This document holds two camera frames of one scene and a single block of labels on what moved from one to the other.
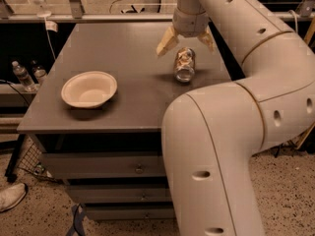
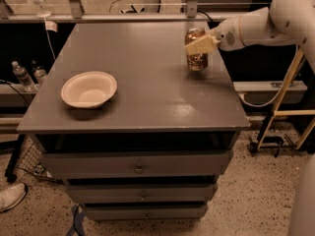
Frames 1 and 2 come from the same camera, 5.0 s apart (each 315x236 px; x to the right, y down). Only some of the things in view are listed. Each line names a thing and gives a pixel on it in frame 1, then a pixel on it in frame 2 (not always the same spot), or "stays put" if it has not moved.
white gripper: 191,26 → 227,36
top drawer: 106,165 stays put
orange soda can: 184,67 → 197,62
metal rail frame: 74,11 stays put
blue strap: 78,210 stays put
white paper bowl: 89,88 stays put
